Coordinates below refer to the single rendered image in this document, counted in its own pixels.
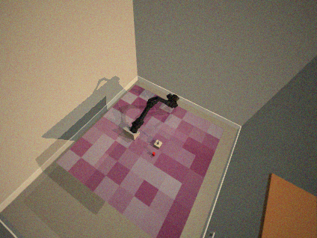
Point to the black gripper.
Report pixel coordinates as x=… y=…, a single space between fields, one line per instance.
x=169 y=97

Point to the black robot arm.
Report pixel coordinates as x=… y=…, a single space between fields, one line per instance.
x=150 y=103

